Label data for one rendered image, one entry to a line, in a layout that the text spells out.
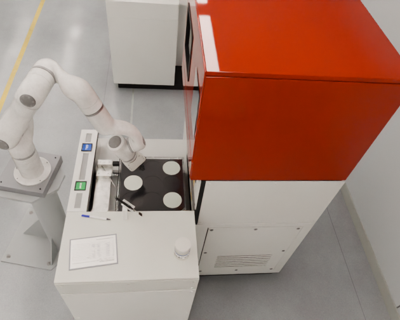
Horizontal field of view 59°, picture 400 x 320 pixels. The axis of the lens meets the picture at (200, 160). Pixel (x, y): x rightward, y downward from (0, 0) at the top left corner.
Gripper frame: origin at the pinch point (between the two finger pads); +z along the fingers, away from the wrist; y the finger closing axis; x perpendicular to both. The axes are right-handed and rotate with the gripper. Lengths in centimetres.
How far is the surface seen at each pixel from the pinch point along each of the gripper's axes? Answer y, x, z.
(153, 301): 41, 52, 19
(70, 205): 37.5, -2.9, -12.9
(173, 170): -11.5, 5.7, 16.7
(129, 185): 11.3, 0.0, 6.0
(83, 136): 12.9, -40.1, -1.4
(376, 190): -117, 84, 119
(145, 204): 11.3, 14.9, 6.1
